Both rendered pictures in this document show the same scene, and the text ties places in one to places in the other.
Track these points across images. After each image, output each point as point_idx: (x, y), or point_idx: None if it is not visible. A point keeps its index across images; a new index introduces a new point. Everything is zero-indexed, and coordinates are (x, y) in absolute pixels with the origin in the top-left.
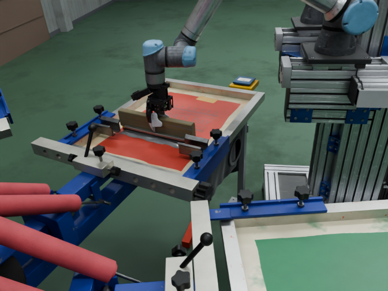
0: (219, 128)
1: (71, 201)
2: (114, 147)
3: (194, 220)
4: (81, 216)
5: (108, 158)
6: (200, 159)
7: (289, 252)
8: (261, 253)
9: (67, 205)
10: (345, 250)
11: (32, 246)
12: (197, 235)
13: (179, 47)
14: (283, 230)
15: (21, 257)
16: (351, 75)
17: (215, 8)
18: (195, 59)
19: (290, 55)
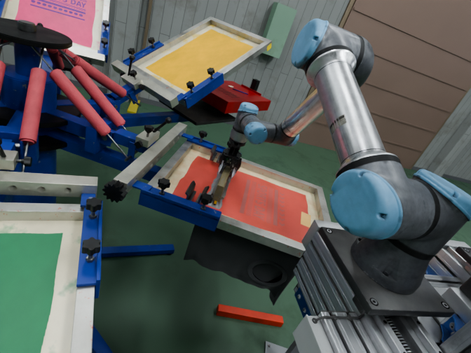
0: (251, 225)
1: (98, 125)
2: (200, 164)
3: (71, 176)
4: (121, 156)
5: (161, 146)
6: (160, 186)
7: (36, 256)
8: (41, 235)
9: (94, 123)
10: (17, 309)
11: (27, 93)
12: (50, 176)
13: (254, 119)
14: (70, 255)
15: (71, 127)
16: (355, 312)
17: (308, 112)
18: (251, 134)
19: (425, 273)
